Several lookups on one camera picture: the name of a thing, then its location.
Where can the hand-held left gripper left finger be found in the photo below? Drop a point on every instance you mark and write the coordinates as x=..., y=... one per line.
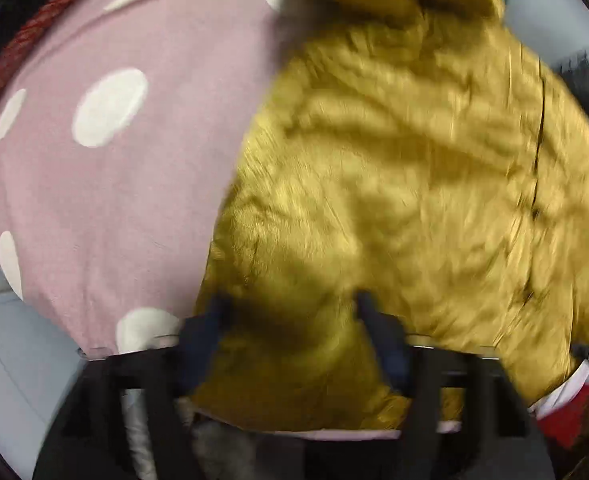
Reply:
x=213, y=327

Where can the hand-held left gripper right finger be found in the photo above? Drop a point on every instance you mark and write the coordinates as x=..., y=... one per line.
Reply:
x=382, y=332

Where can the mustard yellow garment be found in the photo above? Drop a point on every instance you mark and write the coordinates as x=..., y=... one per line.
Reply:
x=399, y=185

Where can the white cloth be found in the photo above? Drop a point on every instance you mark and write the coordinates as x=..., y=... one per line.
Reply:
x=574, y=380

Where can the red plastic basket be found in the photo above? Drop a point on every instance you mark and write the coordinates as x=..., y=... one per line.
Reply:
x=571, y=417

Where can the pink polka dot blanket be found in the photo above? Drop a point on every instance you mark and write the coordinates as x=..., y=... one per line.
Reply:
x=149, y=185

